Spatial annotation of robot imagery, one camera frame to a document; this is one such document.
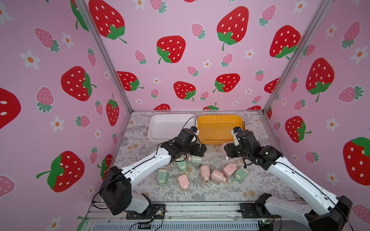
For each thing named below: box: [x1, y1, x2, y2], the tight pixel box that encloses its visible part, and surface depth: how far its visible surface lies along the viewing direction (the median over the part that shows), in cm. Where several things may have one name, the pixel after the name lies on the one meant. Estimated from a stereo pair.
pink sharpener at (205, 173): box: [199, 165, 211, 187], surface depth 81 cm
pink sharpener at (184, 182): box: [177, 174, 190, 195], surface depth 80 cm
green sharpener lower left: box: [157, 169, 168, 190], surface depth 81 cm
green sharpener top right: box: [185, 154, 203, 168], surface depth 87 cm
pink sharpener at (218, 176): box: [210, 169, 228, 185], surface depth 80 cm
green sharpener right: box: [232, 166, 249, 184], surface depth 82 cm
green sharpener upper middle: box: [175, 156, 188, 175], surface depth 85 cm
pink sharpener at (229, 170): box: [222, 163, 237, 179], surface depth 84 cm
